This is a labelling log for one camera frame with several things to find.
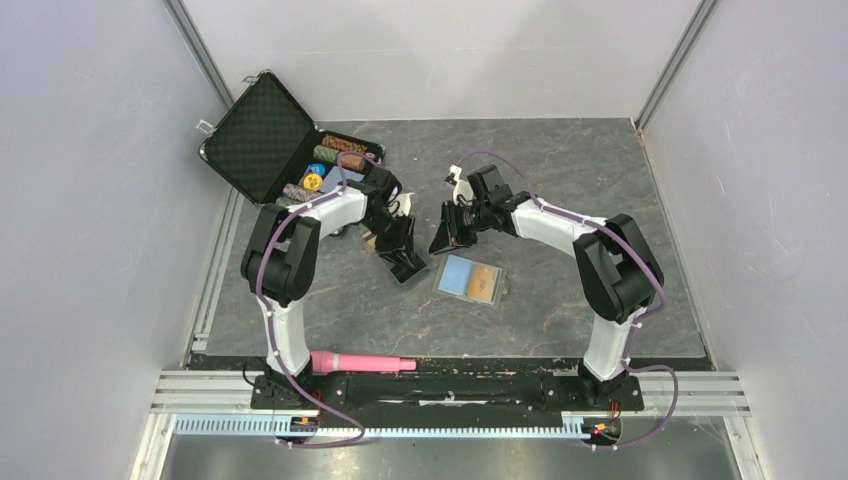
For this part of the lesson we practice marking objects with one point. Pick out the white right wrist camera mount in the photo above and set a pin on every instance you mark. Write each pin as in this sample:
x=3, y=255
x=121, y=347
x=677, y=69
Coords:
x=462, y=192

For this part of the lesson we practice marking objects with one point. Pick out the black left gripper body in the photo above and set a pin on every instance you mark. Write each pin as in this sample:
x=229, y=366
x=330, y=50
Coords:
x=395, y=234

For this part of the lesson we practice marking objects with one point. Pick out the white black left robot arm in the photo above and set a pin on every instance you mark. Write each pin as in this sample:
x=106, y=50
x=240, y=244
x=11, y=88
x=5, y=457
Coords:
x=280, y=259

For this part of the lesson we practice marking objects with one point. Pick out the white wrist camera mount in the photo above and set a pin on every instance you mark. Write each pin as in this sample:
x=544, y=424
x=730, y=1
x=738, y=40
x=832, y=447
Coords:
x=462, y=192
x=402, y=204

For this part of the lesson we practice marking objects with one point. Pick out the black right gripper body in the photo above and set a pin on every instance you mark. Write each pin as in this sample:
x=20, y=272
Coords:
x=464, y=224

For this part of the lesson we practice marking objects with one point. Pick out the pink cylindrical marker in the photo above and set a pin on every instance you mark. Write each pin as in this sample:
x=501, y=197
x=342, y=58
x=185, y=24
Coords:
x=327, y=362

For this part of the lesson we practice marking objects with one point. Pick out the clear acrylic card tray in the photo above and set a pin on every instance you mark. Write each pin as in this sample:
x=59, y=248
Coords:
x=369, y=240

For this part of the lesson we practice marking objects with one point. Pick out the beige card holder wallet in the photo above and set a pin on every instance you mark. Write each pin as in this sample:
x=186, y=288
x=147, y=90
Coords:
x=452, y=278

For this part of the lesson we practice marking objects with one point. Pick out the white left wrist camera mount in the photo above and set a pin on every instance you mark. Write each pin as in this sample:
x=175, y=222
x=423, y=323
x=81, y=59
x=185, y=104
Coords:
x=402, y=204

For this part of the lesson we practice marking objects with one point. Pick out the black poker chip case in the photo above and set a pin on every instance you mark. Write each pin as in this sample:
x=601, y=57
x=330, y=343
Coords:
x=266, y=141

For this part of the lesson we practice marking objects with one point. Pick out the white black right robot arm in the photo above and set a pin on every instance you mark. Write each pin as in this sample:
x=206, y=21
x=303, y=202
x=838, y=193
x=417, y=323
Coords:
x=619, y=275

